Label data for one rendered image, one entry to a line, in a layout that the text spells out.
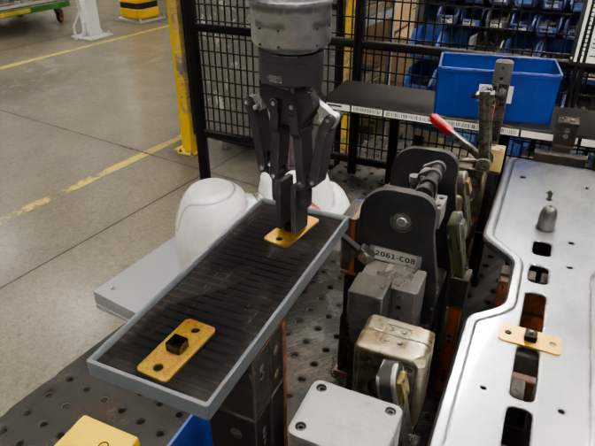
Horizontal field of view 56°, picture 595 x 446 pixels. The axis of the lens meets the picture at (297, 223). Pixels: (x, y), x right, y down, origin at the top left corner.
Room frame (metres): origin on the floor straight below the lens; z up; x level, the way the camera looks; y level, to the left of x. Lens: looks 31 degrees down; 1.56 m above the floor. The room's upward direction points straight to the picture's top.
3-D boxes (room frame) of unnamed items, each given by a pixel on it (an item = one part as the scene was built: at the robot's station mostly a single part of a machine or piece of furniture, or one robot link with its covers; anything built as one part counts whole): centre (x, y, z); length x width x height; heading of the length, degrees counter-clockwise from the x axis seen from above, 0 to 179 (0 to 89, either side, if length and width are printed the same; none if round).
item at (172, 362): (0.42, 0.12, 1.17); 0.08 x 0.04 x 0.01; 153
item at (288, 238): (0.65, 0.01, 1.17); 0.08 x 0.04 x 0.01; 146
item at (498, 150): (1.16, -0.44, 0.88); 0.04 x 0.04 x 0.36; 66
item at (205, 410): (0.54, 0.07, 1.16); 0.37 x 0.14 x 0.02; 156
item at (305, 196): (0.63, -0.02, 1.23); 0.03 x 0.01 x 0.05; 56
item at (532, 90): (1.51, -0.54, 1.09); 0.30 x 0.17 x 0.13; 74
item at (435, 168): (0.79, -0.19, 0.94); 0.18 x 0.13 x 0.49; 156
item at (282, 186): (0.65, 0.02, 1.20); 0.03 x 0.01 x 0.07; 146
